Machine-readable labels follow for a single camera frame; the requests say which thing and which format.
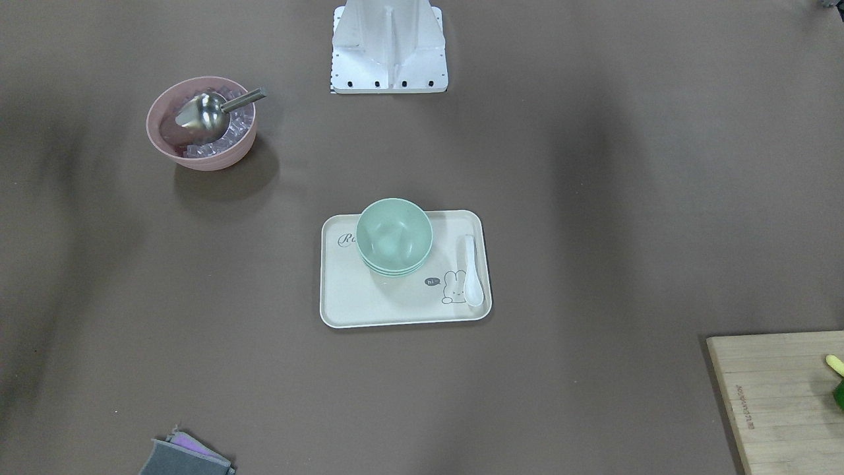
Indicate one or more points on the beige serving tray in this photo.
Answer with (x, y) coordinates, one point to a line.
(352, 295)

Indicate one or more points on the pink bowl with ice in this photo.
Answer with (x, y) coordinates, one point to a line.
(231, 148)

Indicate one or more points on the green bowl on tray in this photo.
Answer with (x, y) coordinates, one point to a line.
(391, 273)

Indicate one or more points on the bamboo cutting board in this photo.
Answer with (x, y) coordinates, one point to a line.
(778, 392)

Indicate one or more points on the metal scoop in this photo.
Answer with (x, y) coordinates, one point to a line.
(206, 117)

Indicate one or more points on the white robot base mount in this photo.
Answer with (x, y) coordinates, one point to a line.
(388, 47)

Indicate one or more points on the green lime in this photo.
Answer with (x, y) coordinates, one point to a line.
(838, 395)

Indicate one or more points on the yellow plastic knife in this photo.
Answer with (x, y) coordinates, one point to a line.
(835, 363)

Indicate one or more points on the grey folded cloth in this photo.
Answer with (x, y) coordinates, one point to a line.
(182, 453)

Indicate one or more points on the white ceramic spoon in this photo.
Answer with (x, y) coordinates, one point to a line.
(473, 291)

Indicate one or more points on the green bowl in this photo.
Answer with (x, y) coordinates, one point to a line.
(364, 258)
(394, 233)
(391, 273)

